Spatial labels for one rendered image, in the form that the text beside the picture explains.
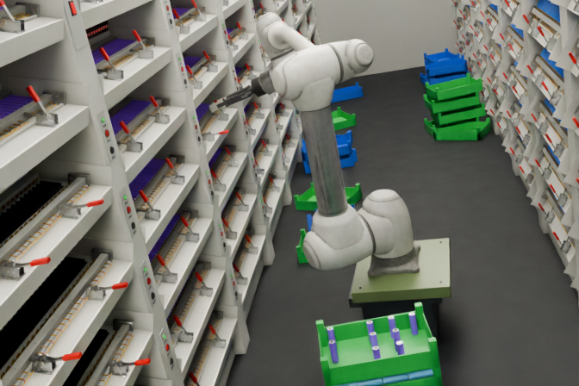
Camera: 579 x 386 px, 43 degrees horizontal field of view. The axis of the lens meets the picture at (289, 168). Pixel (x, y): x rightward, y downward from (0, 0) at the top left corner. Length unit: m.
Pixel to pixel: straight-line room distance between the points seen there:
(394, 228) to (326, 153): 0.39
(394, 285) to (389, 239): 0.15
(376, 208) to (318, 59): 0.58
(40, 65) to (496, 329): 1.75
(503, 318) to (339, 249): 0.68
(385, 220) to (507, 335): 0.58
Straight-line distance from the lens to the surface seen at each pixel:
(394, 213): 2.49
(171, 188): 2.26
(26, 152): 1.46
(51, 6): 1.71
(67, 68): 1.73
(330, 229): 2.40
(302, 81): 2.19
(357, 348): 2.08
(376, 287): 2.53
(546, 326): 2.70
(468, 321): 2.74
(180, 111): 2.36
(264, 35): 2.79
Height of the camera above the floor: 1.47
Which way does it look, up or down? 19 degrees down
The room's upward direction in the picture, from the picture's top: 11 degrees counter-clockwise
